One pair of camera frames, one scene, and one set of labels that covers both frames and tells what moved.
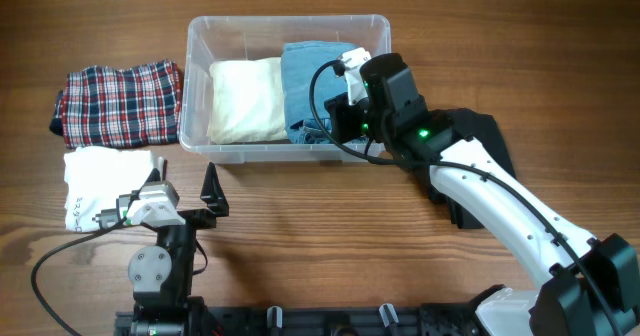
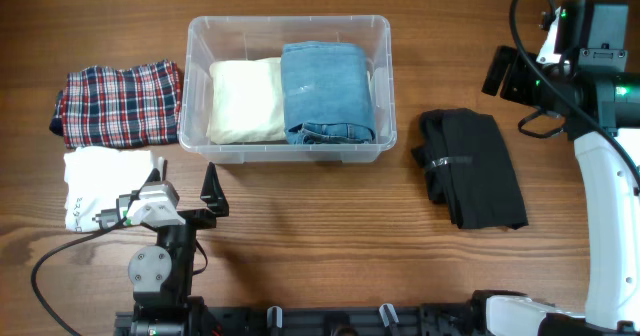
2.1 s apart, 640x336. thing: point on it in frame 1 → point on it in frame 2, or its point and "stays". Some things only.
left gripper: (214, 195) stays
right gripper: (344, 127) → (512, 86)
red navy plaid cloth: (109, 107) stays
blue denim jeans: (300, 58) stays
